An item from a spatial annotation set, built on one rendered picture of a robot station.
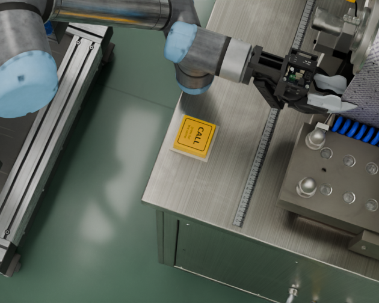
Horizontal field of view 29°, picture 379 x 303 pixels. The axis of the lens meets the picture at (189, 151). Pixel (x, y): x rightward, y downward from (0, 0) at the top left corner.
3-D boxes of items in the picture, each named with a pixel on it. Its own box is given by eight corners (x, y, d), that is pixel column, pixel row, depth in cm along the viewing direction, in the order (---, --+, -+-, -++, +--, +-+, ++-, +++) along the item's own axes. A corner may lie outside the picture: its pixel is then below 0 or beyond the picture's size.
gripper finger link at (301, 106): (325, 117, 133) (279, 101, 134) (323, 120, 135) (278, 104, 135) (333, 94, 134) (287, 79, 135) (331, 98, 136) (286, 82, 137)
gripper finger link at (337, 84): (365, 93, 130) (314, 77, 131) (357, 105, 136) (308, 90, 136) (369, 78, 131) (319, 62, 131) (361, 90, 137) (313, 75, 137)
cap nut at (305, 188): (299, 176, 137) (303, 170, 133) (317, 183, 137) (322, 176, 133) (293, 194, 136) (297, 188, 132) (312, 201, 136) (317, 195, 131)
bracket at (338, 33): (298, 70, 158) (329, 0, 128) (327, 79, 157) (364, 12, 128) (292, 90, 156) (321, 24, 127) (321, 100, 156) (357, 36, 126)
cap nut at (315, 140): (308, 128, 140) (313, 121, 136) (326, 135, 140) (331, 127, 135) (302, 146, 139) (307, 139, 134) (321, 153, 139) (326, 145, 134)
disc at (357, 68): (367, 16, 131) (393, -30, 117) (370, 17, 131) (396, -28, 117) (346, 88, 126) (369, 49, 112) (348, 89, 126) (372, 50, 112)
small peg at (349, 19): (344, 13, 121) (345, 12, 119) (361, 18, 120) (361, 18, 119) (341, 21, 121) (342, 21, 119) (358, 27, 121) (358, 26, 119)
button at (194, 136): (183, 117, 153) (184, 113, 151) (215, 128, 153) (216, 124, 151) (172, 148, 151) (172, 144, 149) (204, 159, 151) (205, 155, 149)
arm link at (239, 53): (217, 83, 137) (231, 45, 140) (240, 91, 137) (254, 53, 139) (220, 67, 130) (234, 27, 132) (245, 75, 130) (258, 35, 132)
